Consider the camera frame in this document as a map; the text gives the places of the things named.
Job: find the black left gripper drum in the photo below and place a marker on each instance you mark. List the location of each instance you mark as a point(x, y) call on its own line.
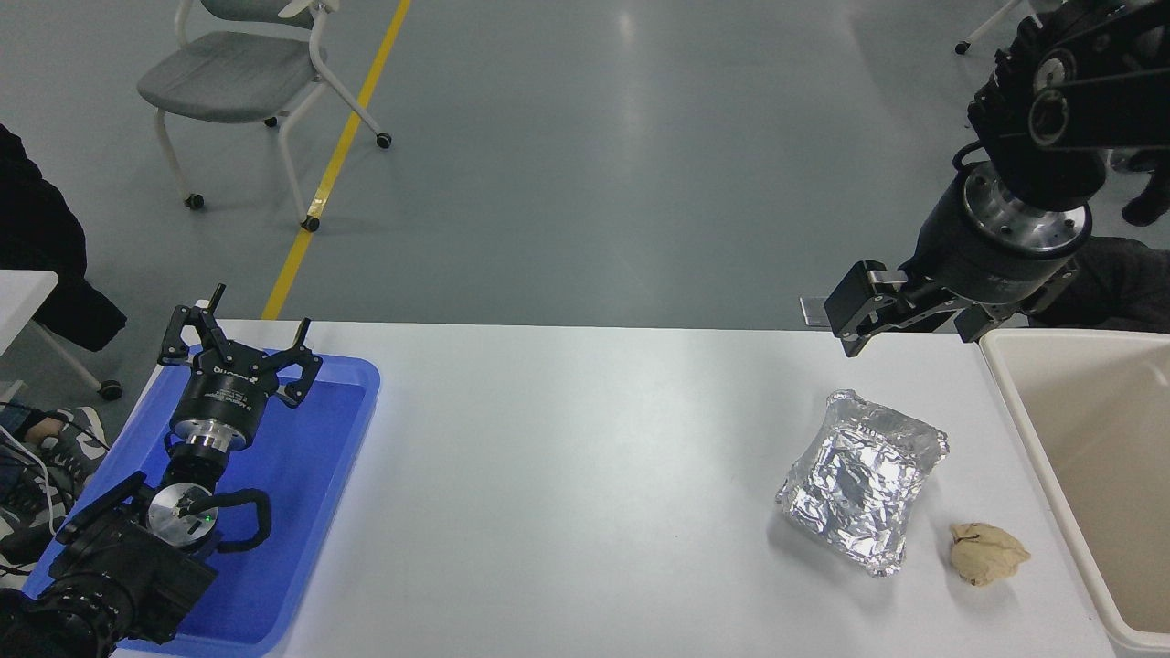
point(224, 393)

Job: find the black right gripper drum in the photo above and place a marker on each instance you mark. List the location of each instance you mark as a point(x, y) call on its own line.
point(969, 265)

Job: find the silver foil tray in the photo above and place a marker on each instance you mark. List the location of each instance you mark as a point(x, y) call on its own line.
point(859, 480)

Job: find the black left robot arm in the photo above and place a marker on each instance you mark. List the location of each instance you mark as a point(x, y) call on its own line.
point(119, 571)

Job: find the metal floor plate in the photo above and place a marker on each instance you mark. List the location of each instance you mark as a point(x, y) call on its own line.
point(813, 311)

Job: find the blue plastic tray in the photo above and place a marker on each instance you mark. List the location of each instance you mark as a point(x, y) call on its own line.
point(302, 493)

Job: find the person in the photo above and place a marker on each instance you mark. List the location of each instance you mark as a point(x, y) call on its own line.
point(1115, 283)
point(37, 238)

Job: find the grey white sneaker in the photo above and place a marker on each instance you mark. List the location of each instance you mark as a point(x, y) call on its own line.
point(78, 448)
point(27, 521)

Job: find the small white table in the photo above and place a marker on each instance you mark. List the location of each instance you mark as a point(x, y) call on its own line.
point(23, 297)

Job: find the large pale bin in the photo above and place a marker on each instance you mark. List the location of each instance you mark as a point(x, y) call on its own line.
point(1111, 475)

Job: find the crumpled tan paper ball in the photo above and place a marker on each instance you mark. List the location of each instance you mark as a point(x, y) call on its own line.
point(985, 553)

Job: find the wheeled chair with white legs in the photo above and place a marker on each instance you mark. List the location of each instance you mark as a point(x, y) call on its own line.
point(992, 26)

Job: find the grey wheeled chair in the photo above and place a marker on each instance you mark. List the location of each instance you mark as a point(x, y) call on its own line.
point(233, 78)

